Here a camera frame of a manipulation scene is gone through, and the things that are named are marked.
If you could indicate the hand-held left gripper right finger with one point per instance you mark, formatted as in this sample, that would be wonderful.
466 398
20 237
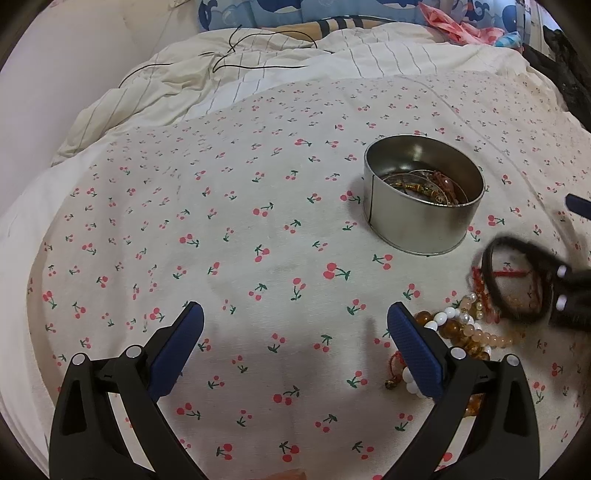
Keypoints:
413 346

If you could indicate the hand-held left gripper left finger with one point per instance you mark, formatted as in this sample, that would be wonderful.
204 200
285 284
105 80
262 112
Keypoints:
182 341

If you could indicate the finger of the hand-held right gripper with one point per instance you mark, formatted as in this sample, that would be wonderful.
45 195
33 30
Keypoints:
579 204
575 288

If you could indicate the round metal tin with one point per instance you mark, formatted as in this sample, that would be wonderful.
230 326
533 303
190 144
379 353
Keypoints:
415 230

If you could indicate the silver bangle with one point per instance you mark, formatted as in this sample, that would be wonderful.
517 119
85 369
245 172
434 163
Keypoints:
429 171

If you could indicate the person's left hand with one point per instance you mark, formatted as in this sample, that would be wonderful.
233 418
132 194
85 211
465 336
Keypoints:
291 475

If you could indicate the cherry print blanket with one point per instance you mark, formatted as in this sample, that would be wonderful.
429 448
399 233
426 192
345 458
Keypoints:
231 230

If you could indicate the black jacket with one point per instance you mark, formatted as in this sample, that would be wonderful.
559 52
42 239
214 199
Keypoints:
563 69

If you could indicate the light blue cloth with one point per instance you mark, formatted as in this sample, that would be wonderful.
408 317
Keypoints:
510 39

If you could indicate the pink cloth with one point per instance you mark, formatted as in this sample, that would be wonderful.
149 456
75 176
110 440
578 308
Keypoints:
457 27

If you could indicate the cream striped quilt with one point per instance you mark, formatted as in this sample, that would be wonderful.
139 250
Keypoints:
277 60

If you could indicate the whale print fabric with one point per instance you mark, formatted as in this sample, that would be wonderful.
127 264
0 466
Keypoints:
286 8

